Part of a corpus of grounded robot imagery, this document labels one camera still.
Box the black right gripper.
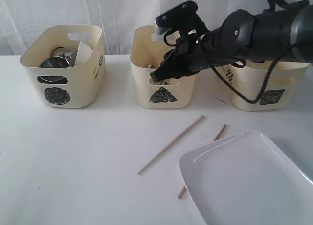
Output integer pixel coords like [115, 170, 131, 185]
[150, 33, 245, 83]

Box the wooden chopstick slanted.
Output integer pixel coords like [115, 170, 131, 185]
[137, 115, 205, 175]

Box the white ceramic bowl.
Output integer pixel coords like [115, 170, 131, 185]
[74, 41, 93, 66]

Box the wooden chopstick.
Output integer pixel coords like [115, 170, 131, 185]
[177, 124, 227, 199]

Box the steel mug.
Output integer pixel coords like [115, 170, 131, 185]
[51, 46, 77, 67]
[39, 56, 70, 68]

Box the stainless steel fork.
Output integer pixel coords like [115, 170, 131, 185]
[156, 80, 166, 85]

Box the stainless steel spoon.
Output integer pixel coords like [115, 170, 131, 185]
[163, 79, 175, 85]

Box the stainless steel bowl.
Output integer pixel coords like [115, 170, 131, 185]
[37, 76, 68, 84]

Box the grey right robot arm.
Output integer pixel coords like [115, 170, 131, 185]
[150, 0, 313, 82]

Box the cream bin with triangle mark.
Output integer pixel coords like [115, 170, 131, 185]
[130, 25, 196, 109]

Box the white curtain backdrop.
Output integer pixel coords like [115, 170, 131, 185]
[0, 0, 313, 57]

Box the cream bin with circle mark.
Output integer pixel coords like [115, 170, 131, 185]
[20, 24, 105, 108]

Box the cream bin with square mark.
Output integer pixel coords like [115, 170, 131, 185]
[216, 61, 310, 111]

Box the white rectangular plate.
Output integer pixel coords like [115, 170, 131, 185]
[179, 131, 313, 225]

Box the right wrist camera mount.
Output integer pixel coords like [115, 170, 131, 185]
[155, 0, 209, 41]

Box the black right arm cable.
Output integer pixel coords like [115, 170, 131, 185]
[163, 0, 309, 105]

